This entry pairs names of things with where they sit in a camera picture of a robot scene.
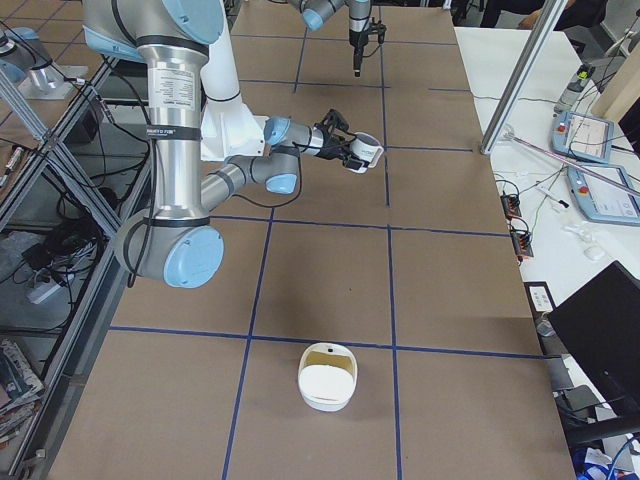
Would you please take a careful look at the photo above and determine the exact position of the stack of books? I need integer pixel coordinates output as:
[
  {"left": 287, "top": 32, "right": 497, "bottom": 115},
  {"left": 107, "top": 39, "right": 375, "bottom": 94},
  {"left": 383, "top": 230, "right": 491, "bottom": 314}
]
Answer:
[{"left": 1, "top": 338, "right": 45, "bottom": 448}]

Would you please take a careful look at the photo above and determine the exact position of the orange circuit board far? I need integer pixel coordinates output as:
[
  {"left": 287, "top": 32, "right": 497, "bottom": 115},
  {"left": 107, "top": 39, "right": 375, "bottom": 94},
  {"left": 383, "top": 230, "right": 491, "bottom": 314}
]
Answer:
[{"left": 500, "top": 193, "right": 522, "bottom": 219}]

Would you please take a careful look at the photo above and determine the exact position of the aluminium frame post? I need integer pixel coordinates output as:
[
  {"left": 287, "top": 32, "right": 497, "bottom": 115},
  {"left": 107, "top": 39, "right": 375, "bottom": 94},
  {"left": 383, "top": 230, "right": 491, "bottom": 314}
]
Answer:
[{"left": 480, "top": 0, "right": 574, "bottom": 155}]

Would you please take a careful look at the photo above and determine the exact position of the far teach pendant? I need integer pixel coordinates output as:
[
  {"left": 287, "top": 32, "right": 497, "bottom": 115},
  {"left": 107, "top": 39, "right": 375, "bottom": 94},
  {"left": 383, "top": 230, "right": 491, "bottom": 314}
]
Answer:
[{"left": 551, "top": 111, "right": 615, "bottom": 164}]

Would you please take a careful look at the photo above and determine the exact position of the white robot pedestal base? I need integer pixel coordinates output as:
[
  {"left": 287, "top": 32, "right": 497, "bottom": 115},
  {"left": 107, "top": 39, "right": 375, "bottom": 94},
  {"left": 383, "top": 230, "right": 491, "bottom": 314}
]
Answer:
[{"left": 201, "top": 1, "right": 267, "bottom": 162}]

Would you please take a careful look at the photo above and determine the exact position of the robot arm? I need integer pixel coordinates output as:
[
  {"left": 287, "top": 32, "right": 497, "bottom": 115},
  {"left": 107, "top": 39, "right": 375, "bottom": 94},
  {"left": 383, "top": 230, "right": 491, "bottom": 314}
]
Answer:
[
  {"left": 83, "top": 1, "right": 380, "bottom": 288},
  {"left": 287, "top": 0, "right": 387, "bottom": 77}
]

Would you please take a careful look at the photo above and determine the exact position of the orange circuit board near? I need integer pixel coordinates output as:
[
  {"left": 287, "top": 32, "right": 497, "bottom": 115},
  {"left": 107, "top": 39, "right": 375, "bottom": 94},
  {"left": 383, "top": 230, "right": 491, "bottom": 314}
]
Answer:
[{"left": 509, "top": 228, "right": 534, "bottom": 262}]

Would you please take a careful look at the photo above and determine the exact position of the metal grabber stick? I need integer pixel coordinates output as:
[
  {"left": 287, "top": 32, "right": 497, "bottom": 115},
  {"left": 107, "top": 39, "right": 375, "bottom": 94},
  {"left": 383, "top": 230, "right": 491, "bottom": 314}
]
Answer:
[{"left": 501, "top": 129, "right": 639, "bottom": 197}]

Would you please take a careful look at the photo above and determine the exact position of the orange circuit board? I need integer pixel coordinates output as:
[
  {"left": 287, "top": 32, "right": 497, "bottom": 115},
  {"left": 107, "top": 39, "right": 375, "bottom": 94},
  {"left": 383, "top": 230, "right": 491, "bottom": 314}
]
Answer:
[
  {"left": 500, "top": 193, "right": 522, "bottom": 219},
  {"left": 509, "top": 228, "right": 534, "bottom": 262}
]

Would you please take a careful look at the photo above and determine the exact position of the teach pendant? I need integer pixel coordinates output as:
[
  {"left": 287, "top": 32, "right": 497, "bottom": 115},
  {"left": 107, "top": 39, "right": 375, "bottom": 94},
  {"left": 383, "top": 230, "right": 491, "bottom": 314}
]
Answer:
[
  {"left": 551, "top": 111, "right": 615, "bottom": 164},
  {"left": 567, "top": 165, "right": 639, "bottom": 226}
]

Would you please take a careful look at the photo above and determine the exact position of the near teach pendant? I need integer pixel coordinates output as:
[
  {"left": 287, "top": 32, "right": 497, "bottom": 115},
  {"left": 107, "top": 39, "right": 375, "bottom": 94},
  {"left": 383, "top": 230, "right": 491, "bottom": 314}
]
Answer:
[{"left": 567, "top": 165, "right": 639, "bottom": 226}]

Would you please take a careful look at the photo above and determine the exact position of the black monitor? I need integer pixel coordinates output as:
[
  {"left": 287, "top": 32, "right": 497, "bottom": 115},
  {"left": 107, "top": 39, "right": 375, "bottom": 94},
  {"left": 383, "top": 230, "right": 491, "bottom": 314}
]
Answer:
[{"left": 548, "top": 261, "right": 639, "bottom": 416}]

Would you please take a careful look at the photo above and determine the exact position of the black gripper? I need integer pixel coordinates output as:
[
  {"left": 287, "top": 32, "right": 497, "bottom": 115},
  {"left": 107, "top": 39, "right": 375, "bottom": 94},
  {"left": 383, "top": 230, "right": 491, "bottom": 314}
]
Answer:
[
  {"left": 349, "top": 19, "right": 385, "bottom": 77},
  {"left": 313, "top": 109, "right": 365, "bottom": 171}
]

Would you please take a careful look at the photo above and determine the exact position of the white bowl container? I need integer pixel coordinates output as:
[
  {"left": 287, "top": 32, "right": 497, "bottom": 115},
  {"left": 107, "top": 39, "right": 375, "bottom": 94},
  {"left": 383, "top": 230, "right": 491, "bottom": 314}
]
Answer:
[{"left": 297, "top": 342, "right": 358, "bottom": 412}]

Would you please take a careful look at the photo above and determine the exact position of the white ribbed HOME mug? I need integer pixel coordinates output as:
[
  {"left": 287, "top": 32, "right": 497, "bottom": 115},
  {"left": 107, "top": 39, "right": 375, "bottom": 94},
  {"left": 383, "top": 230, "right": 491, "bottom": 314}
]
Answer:
[{"left": 346, "top": 132, "right": 384, "bottom": 174}]

